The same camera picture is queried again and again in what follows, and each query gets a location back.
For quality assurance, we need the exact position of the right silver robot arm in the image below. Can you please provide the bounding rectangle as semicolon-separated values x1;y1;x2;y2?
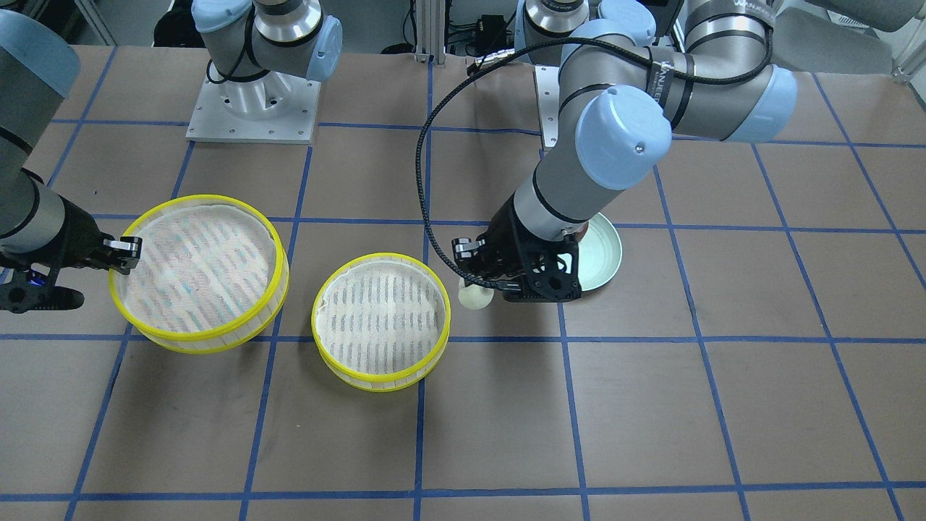
1;9;143;313

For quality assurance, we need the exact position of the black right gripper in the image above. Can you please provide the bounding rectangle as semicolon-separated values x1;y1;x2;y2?
1;200;143;313

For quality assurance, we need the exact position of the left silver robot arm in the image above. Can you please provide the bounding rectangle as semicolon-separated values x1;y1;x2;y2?
452;1;797;309

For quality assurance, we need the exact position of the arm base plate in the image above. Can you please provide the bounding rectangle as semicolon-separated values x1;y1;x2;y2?
535;65;560;151
186;72;321;145

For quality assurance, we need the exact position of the white bun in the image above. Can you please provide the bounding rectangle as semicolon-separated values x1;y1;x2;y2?
457;281;496;310

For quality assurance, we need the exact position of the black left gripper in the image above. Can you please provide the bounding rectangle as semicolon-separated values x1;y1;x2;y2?
452;198;582;302

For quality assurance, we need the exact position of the aluminium frame post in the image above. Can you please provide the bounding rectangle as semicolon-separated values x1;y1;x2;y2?
414;0;447;68

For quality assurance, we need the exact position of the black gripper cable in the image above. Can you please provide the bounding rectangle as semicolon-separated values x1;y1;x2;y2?
415;36;775;284

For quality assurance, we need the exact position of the yellow steamer layer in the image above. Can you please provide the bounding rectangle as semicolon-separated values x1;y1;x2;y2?
310;252;452;392
109;195;290;354

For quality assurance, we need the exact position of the light green plate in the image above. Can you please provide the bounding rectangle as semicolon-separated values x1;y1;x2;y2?
578;212;623;293

